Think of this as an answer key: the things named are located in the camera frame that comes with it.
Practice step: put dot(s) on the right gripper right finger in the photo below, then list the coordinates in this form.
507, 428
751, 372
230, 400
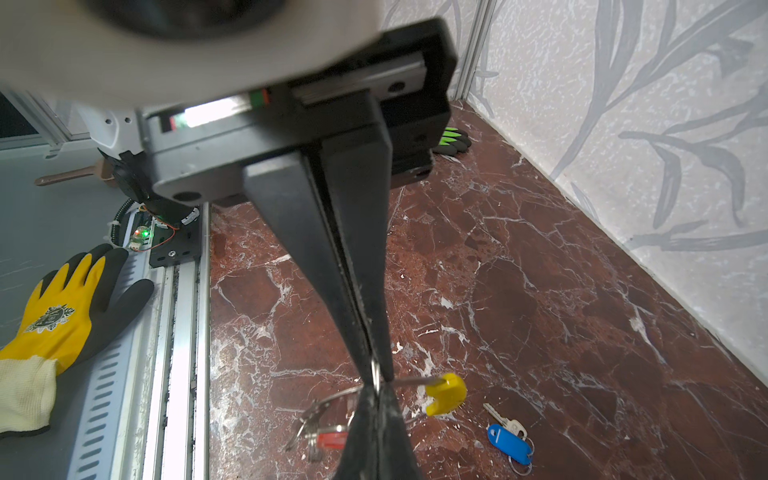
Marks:
396, 459

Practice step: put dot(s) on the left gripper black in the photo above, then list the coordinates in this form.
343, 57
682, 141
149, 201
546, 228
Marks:
401, 81

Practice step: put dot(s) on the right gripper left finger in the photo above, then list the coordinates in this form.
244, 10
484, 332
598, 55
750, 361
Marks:
359, 459

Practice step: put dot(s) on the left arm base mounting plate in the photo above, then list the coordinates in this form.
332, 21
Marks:
164, 244

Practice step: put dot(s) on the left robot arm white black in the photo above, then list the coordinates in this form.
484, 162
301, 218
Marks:
317, 157

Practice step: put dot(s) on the key with blue tag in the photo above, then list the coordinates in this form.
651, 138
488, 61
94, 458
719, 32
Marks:
511, 438

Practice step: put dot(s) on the green black work glove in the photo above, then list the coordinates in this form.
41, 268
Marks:
453, 141

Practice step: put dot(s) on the yellow black work glove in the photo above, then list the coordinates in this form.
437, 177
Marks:
69, 318

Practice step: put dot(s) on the aluminium front rail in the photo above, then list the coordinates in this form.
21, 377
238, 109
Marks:
146, 407

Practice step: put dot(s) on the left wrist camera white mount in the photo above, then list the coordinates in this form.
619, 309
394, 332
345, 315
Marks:
142, 53

